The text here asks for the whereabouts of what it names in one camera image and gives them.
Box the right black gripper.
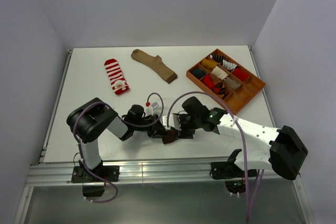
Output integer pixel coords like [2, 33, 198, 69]
[174, 113, 201, 140]

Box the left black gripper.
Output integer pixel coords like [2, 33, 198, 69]
[133, 114, 170, 138]

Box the brown striped cuff sock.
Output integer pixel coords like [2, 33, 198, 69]
[162, 129, 179, 145]

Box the argyle patterned sock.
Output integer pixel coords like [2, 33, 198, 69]
[212, 82, 229, 99]

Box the tan beige sock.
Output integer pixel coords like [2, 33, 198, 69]
[131, 49, 177, 84]

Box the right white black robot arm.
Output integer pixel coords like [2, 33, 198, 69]
[178, 97, 308, 180]

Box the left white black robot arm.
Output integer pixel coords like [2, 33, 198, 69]
[66, 98, 170, 182]

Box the red rolled sock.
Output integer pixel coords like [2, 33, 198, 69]
[202, 75, 215, 89]
[232, 67, 249, 82]

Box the dark teal rolled sock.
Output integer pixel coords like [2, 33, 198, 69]
[191, 68, 207, 80]

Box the orange compartment organizer tray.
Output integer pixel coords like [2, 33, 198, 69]
[186, 49, 266, 114]

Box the grey rolled sock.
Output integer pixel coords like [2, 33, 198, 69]
[224, 77, 240, 90]

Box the red white striped santa sock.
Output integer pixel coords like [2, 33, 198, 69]
[104, 59, 130, 95]

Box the cream rolled sock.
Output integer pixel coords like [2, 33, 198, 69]
[211, 66, 228, 81]

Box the mustard yellow rolled sock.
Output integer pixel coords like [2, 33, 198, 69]
[201, 58, 217, 71]

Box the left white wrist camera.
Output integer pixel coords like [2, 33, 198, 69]
[145, 102, 159, 114]

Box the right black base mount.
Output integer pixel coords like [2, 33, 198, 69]
[209, 162, 246, 198]

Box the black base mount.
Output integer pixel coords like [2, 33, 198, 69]
[209, 162, 246, 198]
[71, 164, 120, 199]

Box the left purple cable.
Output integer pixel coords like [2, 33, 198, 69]
[71, 92, 165, 204]

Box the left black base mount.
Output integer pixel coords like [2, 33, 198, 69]
[71, 164, 120, 199]

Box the aluminium frame rail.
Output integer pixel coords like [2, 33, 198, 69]
[14, 48, 316, 223]

